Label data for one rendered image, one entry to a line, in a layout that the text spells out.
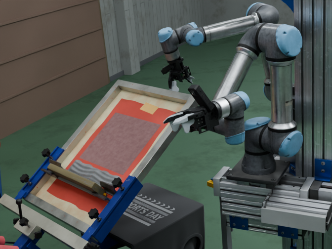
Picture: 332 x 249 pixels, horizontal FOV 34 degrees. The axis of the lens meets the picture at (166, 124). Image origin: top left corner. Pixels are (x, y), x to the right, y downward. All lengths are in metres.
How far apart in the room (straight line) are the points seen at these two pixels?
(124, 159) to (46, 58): 5.27
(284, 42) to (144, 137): 0.82
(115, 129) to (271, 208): 0.87
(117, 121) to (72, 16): 5.49
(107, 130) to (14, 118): 4.59
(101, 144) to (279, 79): 0.96
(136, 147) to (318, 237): 0.94
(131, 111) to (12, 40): 4.60
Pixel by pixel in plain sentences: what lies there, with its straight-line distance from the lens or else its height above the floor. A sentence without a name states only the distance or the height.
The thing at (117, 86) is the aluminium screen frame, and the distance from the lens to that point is 2.88.
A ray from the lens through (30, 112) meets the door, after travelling 7.47.
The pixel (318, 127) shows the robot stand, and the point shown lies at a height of 1.42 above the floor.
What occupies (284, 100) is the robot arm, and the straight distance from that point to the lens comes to 2.20.
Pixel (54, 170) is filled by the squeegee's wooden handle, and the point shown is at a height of 1.29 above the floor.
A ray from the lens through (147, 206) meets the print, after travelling 2.86.
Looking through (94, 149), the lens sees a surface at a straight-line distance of 2.68.
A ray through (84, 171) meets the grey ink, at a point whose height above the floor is 1.25.
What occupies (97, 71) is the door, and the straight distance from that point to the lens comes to 8.63.
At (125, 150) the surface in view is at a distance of 2.55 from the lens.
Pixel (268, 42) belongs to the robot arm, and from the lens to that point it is 2.15.
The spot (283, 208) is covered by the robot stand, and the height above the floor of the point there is 1.17.
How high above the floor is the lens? 2.30
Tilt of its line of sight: 20 degrees down
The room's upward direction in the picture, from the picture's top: 6 degrees counter-clockwise
